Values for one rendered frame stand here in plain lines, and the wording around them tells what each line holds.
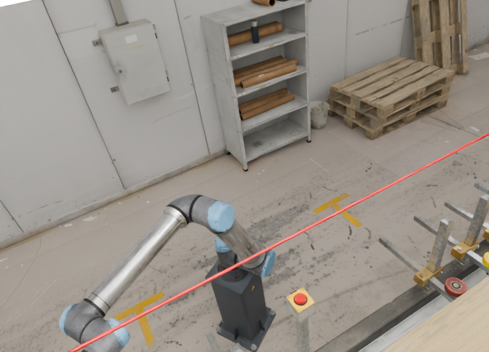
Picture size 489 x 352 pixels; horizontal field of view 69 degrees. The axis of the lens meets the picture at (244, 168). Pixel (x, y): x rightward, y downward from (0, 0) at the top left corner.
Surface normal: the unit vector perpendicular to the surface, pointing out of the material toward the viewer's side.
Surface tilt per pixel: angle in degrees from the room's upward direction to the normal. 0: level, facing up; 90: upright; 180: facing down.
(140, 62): 90
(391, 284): 0
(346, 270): 0
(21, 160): 90
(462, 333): 0
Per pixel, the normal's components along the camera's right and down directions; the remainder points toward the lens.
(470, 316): -0.13, -0.79
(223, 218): 0.81, 0.14
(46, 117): 0.49, 0.47
